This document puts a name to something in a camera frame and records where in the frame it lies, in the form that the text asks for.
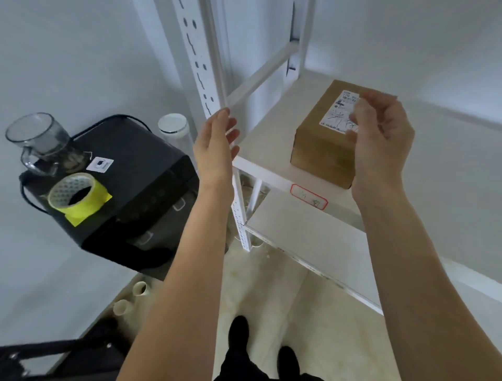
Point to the person's right hand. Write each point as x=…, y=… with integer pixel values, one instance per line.
x=382, y=157

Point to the person's left hand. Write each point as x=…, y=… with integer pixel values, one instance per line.
x=213, y=157

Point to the person's right forearm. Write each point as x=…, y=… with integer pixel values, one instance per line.
x=423, y=306

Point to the person's black shoe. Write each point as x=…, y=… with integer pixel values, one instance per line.
x=288, y=361
x=239, y=333

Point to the black water dispenser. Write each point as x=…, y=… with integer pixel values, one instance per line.
x=133, y=176

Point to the black metal screen stand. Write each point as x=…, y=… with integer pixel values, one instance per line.
x=90, y=357

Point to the yellow tape roll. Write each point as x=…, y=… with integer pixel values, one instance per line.
x=98, y=200

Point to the person's black left shoe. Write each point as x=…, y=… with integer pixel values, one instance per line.
x=239, y=333

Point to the clear glass pitcher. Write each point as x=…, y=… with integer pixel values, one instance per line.
x=39, y=137

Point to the clear jar with silver lid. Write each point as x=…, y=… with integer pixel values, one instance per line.
x=174, y=125

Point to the white pipe stub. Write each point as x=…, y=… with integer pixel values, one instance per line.
x=140, y=288
x=122, y=308

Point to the person's black right shoe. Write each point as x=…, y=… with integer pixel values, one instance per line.
x=288, y=361

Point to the white metal shelf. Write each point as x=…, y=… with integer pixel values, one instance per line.
x=274, y=129

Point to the cardboard parcel label 770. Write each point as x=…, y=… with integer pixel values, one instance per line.
x=321, y=153

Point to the person's left forearm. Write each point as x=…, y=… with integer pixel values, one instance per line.
x=184, y=294

